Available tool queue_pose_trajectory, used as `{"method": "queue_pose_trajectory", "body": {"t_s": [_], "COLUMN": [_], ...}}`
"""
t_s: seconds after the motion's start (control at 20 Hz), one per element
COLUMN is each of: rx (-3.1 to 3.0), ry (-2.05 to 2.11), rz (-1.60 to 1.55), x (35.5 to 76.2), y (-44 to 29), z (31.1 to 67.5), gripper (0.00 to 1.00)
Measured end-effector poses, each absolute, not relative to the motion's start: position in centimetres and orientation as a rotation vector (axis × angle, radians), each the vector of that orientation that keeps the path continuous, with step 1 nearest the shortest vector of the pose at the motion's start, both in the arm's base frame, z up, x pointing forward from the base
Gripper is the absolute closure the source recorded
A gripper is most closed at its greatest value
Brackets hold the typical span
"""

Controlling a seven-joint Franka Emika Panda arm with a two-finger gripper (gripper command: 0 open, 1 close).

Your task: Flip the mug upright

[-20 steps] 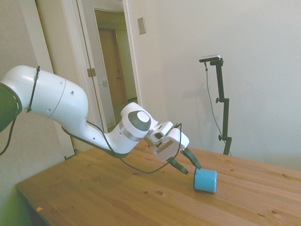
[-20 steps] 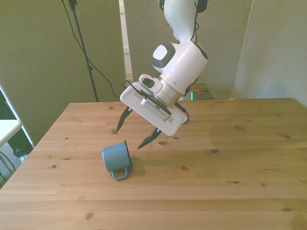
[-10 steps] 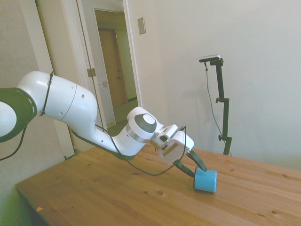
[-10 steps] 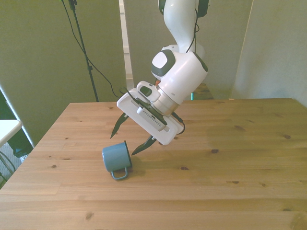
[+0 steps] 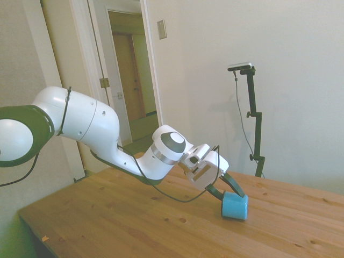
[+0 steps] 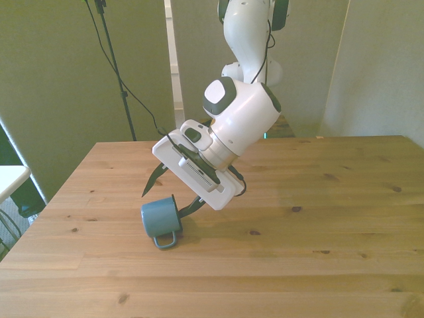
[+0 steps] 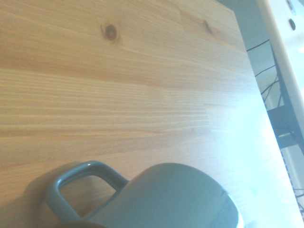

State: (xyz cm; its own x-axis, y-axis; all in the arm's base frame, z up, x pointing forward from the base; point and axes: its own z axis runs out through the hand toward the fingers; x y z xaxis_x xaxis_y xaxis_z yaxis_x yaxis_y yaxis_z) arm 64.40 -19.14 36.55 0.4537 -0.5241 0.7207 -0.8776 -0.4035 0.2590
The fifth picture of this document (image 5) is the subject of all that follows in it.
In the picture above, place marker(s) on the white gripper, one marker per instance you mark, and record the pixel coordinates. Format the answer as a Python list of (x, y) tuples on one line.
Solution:
[(223, 165)]

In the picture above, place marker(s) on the blue enamel mug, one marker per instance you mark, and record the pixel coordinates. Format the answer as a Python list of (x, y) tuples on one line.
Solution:
[(235, 207)]

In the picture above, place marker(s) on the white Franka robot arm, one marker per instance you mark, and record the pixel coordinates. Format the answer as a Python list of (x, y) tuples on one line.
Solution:
[(86, 121)]

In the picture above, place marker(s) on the small metal door latch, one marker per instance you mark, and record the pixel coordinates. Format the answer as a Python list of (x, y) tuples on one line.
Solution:
[(119, 94)]

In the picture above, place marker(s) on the brown wooden door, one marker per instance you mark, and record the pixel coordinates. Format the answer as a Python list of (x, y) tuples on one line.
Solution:
[(129, 80)]

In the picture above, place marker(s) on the brass door hinge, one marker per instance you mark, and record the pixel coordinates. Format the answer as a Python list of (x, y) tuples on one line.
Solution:
[(104, 82)]

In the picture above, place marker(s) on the white open door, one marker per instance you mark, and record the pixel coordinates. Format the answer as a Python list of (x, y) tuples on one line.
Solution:
[(72, 53)]

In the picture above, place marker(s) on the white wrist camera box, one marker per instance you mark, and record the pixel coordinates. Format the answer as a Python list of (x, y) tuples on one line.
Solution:
[(203, 173)]

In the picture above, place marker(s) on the black jointed camera stand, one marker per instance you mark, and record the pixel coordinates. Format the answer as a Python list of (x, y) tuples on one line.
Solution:
[(255, 121)]

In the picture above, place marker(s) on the grey camera on stand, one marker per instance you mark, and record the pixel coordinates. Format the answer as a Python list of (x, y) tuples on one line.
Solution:
[(240, 66)]

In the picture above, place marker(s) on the beige wall switch plate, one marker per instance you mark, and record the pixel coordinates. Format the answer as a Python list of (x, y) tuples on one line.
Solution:
[(161, 29)]

